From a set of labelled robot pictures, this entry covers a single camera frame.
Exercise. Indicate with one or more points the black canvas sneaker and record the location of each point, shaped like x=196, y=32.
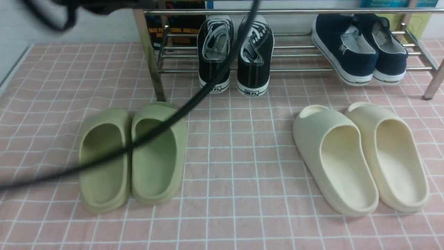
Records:
x=214, y=42
x=254, y=58

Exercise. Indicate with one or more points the left navy slip-on shoe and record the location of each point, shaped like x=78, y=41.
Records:
x=340, y=39

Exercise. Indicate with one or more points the navy slip-on shoe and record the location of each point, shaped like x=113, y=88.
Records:
x=392, y=55
x=340, y=39

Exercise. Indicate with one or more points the right navy slip-on shoe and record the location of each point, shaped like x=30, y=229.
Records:
x=392, y=55

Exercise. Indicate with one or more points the yellow-green book behind rack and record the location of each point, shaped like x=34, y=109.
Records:
x=416, y=25

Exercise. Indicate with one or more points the right green foam slipper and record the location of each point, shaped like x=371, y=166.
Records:
x=157, y=167

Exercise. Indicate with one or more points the green foam slipper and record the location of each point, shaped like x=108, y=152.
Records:
x=108, y=186
x=157, y=167

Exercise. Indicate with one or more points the black image processing book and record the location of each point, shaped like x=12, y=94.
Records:
x=179, y=24

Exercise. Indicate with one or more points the left cream foam slipper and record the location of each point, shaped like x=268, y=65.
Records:
x=330, y=145

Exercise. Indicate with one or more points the cream foam slipper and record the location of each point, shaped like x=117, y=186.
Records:
x=330, y=145
x=392, y=156

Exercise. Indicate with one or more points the left green foam slipper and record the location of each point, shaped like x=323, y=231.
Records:
x=108, y=186

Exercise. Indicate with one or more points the teal book upper shelf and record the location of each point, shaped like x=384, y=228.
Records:
x=396, y=3

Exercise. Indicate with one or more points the right cream foam slipper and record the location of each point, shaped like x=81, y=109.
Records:
x=392, y=156

